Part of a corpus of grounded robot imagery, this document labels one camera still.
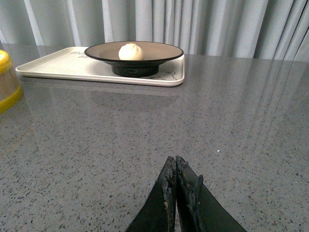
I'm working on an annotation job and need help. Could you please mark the tan plate with black rim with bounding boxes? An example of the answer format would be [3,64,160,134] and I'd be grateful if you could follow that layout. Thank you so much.
[84,41,184,78]

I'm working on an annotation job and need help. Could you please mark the white steamed bun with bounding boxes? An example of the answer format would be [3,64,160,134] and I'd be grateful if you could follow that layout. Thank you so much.
[118,43,144,60]

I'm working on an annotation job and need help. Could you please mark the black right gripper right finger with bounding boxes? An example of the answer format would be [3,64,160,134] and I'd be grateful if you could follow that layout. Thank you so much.
[176,156,246,232]

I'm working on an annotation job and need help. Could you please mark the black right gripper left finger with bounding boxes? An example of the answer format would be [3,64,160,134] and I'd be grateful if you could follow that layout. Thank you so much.
[126,157,177,232]

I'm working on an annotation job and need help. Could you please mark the yellow-rimmed bamboo steamer basket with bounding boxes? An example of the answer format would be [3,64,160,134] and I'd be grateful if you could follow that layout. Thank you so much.
[0,50,23,114]

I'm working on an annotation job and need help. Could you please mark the grey pleated curtain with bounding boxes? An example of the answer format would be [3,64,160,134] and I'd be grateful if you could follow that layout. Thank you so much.
[0,0,309,61]

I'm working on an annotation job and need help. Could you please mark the cream bear-print tray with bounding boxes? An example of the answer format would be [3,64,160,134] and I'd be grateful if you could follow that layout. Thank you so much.
[15,47,184,87]

